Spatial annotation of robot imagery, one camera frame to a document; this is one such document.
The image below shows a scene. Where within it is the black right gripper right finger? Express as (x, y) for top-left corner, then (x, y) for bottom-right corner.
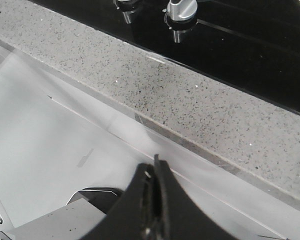
(154, 154), (236, 240)

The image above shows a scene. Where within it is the grey cabinet front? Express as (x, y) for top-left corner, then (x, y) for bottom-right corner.
(0, 43), (300, 240)

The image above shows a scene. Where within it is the left silver stove knob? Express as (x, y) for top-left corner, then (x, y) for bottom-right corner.
(113, 0), (140, 12)

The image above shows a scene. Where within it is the right silver stove knob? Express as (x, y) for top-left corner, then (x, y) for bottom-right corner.
(167, 0), (198, 22)

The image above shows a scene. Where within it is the black glass cooktop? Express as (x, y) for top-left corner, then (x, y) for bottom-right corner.
(38, 0), (300, 115)

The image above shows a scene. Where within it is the silver stove knob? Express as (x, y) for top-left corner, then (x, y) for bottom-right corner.
(113, 0), (140, 12)
(167, 0), (198, 22)

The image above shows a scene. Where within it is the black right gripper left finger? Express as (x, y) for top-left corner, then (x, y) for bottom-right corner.
(83, 163), (157, 240)

